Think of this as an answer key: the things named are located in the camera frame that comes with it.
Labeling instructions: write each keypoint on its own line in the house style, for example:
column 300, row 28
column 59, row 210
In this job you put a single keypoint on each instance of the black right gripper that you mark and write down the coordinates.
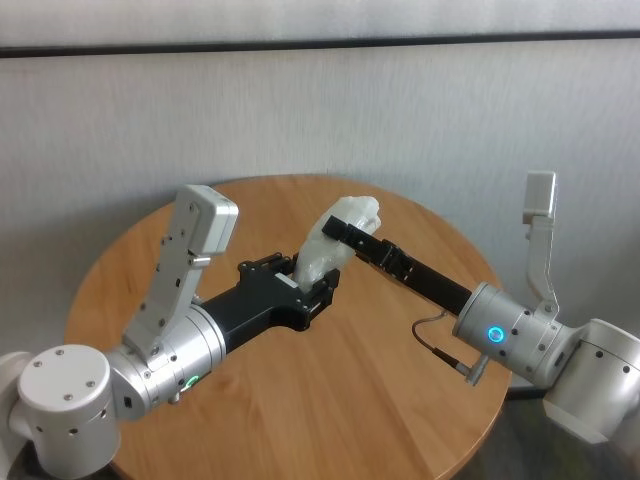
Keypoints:
column 435, row 282

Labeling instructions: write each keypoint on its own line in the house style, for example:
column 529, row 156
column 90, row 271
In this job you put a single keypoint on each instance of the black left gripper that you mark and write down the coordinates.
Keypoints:
column 260, row 305

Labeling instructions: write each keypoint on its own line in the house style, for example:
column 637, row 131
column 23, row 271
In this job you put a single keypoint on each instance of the white plastic-wrapped sandbag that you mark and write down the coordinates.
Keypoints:
column 330, row 252

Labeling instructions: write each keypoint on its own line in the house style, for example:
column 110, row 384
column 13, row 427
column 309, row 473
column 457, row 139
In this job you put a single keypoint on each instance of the black floor baseboard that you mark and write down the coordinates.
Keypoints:
column 525, row 395

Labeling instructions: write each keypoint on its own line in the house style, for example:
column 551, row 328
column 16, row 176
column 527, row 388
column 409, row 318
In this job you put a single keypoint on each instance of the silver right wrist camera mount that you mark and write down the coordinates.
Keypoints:
column 540, row 195

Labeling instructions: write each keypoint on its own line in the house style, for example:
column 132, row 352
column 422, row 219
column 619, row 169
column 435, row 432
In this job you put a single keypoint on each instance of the black wall rail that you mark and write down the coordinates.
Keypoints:
column 320, row 44

